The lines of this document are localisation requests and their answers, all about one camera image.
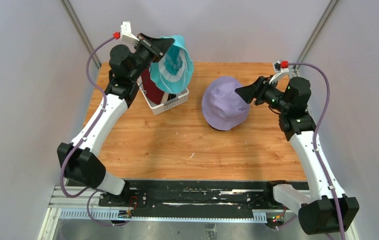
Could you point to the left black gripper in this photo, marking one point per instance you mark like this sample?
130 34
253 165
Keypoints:
156 47

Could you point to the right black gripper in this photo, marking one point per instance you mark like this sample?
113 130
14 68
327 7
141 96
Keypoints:
256 90

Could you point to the purple bucket hat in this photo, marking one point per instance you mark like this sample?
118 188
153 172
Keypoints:
221 106

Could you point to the teal hat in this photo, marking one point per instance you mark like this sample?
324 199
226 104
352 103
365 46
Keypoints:
173 73

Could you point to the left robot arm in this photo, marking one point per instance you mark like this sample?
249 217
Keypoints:
78 159

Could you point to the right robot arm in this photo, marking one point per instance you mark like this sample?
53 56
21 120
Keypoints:
328 209

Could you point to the dark red hat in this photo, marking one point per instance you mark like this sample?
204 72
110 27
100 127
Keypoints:
151 91

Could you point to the black hat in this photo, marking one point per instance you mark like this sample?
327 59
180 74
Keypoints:
171 97

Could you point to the white perforated plastic basket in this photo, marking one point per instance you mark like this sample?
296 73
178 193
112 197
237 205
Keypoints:
157 109

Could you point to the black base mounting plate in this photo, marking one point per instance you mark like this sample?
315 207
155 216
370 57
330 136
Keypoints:
188 201

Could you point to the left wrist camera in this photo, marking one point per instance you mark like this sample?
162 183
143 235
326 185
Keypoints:
125 34

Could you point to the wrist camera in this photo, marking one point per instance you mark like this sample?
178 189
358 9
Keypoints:
281 68
125 34

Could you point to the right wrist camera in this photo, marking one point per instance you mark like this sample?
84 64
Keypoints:
281 68

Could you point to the black wire hat stand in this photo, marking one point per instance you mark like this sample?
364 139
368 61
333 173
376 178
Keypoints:
214 128

